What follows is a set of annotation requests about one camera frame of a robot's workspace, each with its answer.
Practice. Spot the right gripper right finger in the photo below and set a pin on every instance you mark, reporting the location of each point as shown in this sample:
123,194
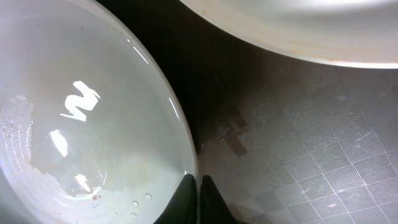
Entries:
213,209

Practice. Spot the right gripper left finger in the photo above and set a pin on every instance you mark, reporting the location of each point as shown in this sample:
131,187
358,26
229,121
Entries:
182,208

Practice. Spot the pale green plate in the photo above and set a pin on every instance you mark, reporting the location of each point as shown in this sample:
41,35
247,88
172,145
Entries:
91,130

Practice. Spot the brown serving tray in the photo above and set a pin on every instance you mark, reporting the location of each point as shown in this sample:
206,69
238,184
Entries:
284,140

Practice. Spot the white plate top right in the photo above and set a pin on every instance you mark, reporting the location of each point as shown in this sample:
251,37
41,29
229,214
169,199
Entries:
346,33

